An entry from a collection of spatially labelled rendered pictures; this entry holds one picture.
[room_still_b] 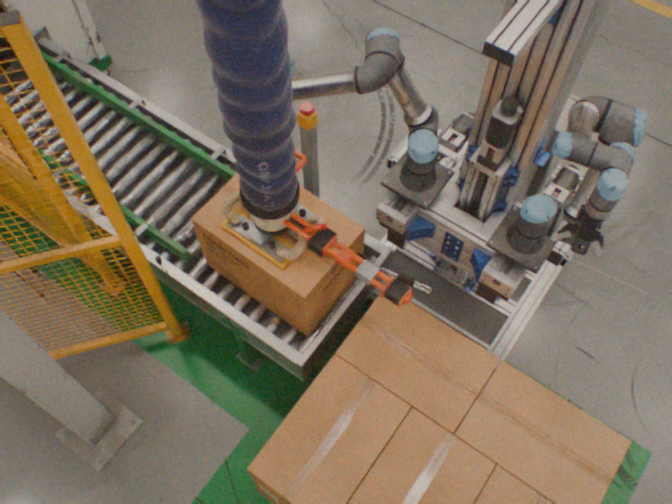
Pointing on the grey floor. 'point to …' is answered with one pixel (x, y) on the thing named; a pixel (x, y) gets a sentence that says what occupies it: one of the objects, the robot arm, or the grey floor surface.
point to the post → (310, 152)
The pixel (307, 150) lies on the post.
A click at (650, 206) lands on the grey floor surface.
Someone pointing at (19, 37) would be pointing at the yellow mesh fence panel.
